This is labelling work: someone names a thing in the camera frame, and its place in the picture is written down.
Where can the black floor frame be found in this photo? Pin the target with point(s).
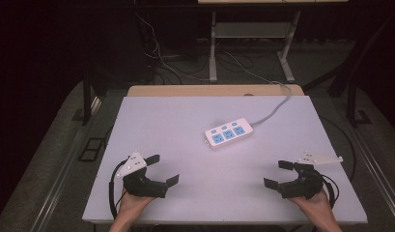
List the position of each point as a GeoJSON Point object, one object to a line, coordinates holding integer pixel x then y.
{"type": "Point", "coordinates": [92, 150]}

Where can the black stand leg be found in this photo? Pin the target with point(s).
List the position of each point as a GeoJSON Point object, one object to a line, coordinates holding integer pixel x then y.
{"type": "Point", "coordinates": [86, 103]}
{"type": "Point", "coordinates": [354, 106]}

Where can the grey metal stand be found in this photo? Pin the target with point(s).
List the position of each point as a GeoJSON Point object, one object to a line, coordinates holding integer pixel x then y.
{"type": "Point", "coordinates": [212, 58]}

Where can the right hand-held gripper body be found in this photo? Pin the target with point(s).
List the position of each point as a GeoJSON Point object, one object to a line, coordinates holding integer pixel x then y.
{"type": "Point", "coordinates": [306, 187]}

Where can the person's left hand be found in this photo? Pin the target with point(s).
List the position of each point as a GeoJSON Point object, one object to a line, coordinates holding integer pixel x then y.
{"type": "Point", "coordinates": [131, 206]}

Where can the person's right hand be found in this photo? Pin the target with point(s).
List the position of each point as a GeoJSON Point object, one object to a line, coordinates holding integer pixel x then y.
{"type": "Point", "coordinates": [316, 208]}

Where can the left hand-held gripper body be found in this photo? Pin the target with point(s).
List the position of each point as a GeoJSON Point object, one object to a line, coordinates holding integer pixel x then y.
{"type": "Point", "coordinates": [143, 187]}

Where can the white power strip blue sockets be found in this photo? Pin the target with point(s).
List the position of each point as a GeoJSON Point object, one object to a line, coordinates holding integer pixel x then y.
{"type": "Point", "coordinates": [229, 133]}

